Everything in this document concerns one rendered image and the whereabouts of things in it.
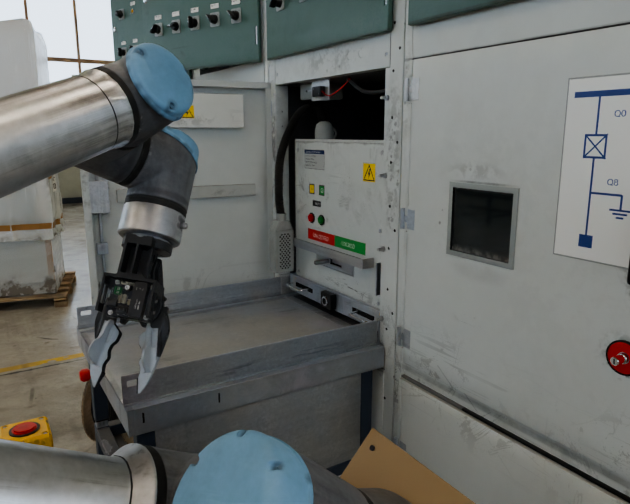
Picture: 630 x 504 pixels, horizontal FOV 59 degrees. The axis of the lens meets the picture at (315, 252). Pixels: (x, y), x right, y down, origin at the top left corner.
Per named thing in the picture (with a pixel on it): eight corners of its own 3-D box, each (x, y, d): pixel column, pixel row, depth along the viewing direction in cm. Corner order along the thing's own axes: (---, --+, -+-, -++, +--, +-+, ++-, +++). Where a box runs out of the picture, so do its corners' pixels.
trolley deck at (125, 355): (129, 437, 116) (127, 411, 115) (78, 344, 168) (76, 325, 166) (383, 367, 151) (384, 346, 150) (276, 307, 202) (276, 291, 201)
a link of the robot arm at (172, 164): (126, 129, 85) (181, 155, 92) (107, 204, 82) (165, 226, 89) (159, 113, 79) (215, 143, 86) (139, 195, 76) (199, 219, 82)
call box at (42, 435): (6, 500, 95) (-1, 446, 93) (3, 476, 101) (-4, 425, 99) (57, 484, 99) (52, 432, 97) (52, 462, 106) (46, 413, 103)
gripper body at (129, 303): (90, 314, 73) (112, 228, 76) (109, 322, 81) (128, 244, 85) (148, 323, 73) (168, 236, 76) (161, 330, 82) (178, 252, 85)
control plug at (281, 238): (275, 274, 185) (275, 222, 182) (269, 271, 189) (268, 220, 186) (296, 270, 189) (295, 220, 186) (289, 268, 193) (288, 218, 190)
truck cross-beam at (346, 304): (384, 334, 154) (385, 313, 153) (289, 289, 199) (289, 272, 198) (398, 331, 157) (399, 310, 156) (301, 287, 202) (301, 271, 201)
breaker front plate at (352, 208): (379, 316, 156) (383, 142, 146) (294, 278, 196) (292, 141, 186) (382, 315, 156) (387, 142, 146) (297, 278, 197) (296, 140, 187)
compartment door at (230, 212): (91, 311, 182) (70, 76, 167) (270, 288, 209) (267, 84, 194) (93, 317, 176) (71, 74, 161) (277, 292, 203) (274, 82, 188)
